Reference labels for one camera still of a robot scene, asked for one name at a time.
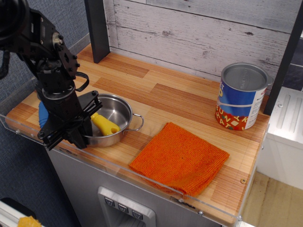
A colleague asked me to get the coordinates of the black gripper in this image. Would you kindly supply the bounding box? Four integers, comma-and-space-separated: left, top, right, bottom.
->
37, 89, 102, 150

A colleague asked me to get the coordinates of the white yellow plastic knife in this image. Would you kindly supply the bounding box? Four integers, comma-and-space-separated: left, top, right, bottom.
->
90, 113, 121, 136

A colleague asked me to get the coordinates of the stainless steel pot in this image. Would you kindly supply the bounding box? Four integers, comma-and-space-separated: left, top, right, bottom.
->
84, 94, 144, 148

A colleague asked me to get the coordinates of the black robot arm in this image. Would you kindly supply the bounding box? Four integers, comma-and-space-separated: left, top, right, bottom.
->
0, 0, 102, 149

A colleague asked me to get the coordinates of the grey toy fridge cabinet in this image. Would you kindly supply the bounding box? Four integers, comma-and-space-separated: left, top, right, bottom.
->
47, 148, 219, 227

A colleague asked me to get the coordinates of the clear acrylic table guard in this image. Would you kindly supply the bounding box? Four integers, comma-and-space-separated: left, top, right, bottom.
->
0, 42, 270, 223

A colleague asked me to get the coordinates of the orange knitted cloth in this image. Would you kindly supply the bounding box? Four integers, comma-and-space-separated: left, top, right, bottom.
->
129, 122, 230, 196

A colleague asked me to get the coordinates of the blue soup can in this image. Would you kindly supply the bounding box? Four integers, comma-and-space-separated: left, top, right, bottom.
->
215, 62, 274, 131

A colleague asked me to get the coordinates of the white toy appliance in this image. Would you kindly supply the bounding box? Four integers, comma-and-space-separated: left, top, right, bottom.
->
257, 87, 303, 189

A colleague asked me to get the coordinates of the blue handled fork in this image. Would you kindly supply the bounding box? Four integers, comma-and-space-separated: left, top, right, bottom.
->
37, 94, 49, 129

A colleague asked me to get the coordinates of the black right post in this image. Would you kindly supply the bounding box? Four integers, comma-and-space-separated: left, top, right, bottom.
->
263, 1, 303, 115

